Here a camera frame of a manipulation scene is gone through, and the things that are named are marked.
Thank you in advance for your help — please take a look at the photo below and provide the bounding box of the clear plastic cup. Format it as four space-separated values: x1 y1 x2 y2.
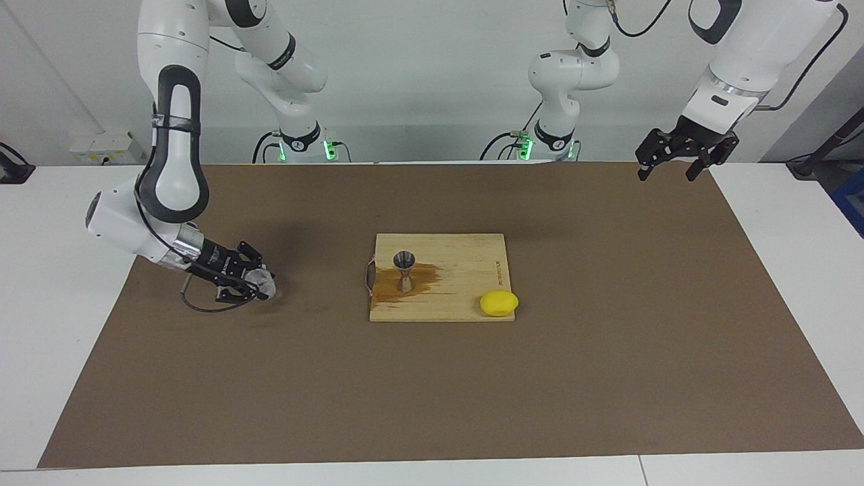
243 269 278 302

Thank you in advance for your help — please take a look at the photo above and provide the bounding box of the steel jigger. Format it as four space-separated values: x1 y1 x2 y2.
393 250 417 294

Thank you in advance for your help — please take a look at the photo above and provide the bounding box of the black stand leg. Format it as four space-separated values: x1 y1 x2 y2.
786 108 864 180

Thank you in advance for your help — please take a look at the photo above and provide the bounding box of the blue crate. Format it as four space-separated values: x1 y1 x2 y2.
832 169 864 238

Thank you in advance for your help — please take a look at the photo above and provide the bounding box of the stained wooden cutting board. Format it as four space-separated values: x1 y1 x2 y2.
365 233 516 323

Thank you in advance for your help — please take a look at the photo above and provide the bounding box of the yellow lemon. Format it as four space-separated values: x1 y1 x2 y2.
479 290 520 317

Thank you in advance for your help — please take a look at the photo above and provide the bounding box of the brown table mat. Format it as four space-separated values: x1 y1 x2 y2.
37 161 864 468

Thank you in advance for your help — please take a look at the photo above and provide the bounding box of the black clamp base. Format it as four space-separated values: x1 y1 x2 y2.
0 142 36 184

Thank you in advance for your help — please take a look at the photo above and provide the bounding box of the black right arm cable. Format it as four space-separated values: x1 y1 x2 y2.
135 172 264 314

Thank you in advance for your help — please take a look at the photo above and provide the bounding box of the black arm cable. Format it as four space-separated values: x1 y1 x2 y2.
135 172 264 314
607 0 850 112

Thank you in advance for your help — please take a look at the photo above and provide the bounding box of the black right base cable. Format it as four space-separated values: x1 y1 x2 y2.
253 130 281 164

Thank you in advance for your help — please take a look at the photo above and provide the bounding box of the black base cable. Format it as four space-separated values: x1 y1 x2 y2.
480 101 544 161
253 130 281 164

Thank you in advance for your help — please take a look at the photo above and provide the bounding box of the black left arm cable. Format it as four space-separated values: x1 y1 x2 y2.
607 0 850 112

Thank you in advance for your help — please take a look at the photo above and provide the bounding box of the black left base cable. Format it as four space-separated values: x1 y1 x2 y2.
480 101 544 161

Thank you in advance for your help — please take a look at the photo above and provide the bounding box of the white wall socket box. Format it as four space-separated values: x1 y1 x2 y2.
70 132 146 165

